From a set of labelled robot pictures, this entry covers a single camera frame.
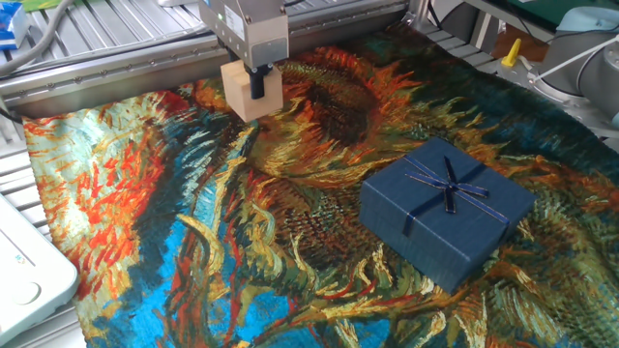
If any silver Schunk gripper body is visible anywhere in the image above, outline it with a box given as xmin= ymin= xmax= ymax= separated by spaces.
xmin=197 ymin=0 xmax=290 ymax=70

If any small wooden cube block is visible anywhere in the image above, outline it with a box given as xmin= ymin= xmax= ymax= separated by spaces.
xmin=220 ymin=60 xmax=284 ymax=124

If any sunflower painting cloth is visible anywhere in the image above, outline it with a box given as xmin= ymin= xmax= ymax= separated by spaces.
xmin=21 ymin=21 xmax=619 ymax=348

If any blue packet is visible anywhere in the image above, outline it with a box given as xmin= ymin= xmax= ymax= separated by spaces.
xmin=0 ymin=1 xmax=28 ymax=51

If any blue gift box with ribbon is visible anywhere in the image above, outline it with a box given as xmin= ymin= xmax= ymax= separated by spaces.
xmin=358 ymin=136 xmax=538 ymax=295

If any yellow plastic tool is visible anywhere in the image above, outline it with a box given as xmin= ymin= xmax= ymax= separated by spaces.
xmin=500 ymin=38 xmax=523 ymax=68

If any white plastic device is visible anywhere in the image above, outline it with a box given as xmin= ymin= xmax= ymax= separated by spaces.
xmin=0 ymin=192 xmax=81 ymax=347

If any aluminium frame rail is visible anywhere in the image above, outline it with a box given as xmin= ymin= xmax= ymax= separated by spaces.
xmin=0 ymin=0 xmax=410 ymax=120

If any thick grey hose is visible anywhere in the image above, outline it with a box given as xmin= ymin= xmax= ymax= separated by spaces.
xmin=0 ymin=0 xmax=76 ymax=77

